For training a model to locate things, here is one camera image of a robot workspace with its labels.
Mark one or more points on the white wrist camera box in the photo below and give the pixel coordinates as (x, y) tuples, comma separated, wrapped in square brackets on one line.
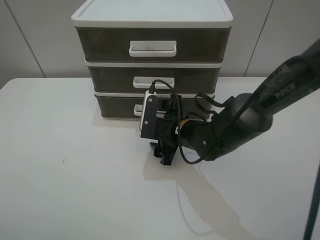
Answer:
[(148, 118)]

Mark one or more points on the dark top drawer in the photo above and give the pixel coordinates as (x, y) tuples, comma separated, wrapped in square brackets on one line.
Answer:
[(169, 45)]

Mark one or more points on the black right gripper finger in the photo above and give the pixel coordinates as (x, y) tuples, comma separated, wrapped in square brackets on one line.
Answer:
[(167, 154)]

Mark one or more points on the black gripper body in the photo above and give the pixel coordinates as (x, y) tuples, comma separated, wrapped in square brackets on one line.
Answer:
[(166, 125)]

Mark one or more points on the dark drawer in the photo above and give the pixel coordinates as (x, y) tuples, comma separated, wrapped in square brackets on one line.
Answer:
[(169, 45), (139, 79), (123, 107)]

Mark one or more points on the dark middle drawer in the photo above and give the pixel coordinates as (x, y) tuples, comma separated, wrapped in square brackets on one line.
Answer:
[(139, 79)]

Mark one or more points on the white drawer cabinet frame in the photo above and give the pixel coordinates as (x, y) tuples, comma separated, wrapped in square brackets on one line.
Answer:
[(153, 14)]

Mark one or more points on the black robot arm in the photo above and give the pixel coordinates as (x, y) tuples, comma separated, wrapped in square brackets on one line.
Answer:
[(241, 119)]

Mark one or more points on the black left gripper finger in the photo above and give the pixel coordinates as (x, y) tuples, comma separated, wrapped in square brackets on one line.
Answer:
[(157, 149)]

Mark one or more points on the dark bottom drawer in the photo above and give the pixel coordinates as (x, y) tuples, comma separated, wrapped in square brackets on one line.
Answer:
[(123, 107)]

